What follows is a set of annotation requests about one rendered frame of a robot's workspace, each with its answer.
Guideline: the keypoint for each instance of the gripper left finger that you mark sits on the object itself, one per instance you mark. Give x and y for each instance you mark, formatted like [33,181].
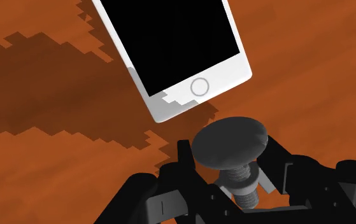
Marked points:
[177,183]

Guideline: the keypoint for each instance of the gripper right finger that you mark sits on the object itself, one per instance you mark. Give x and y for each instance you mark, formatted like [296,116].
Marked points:
[305,183]

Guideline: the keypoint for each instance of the dark grey bolt with nut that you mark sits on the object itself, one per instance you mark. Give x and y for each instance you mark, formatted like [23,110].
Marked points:
[229,145]

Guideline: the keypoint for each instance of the white smartphone with black screen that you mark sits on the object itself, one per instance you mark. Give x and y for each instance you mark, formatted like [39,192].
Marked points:
[177,46]

